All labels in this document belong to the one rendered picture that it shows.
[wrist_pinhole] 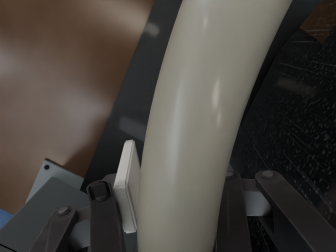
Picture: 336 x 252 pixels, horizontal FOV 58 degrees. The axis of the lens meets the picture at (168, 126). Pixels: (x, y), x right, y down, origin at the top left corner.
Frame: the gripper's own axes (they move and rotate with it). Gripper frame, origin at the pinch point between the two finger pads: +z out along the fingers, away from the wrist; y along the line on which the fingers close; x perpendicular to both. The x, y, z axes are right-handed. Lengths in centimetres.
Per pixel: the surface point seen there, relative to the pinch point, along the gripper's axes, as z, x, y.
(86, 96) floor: 91, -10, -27
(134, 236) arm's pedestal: 76, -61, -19
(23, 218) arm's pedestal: 64, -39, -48
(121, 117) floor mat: 88, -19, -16
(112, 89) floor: 90, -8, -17
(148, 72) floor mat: 87, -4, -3
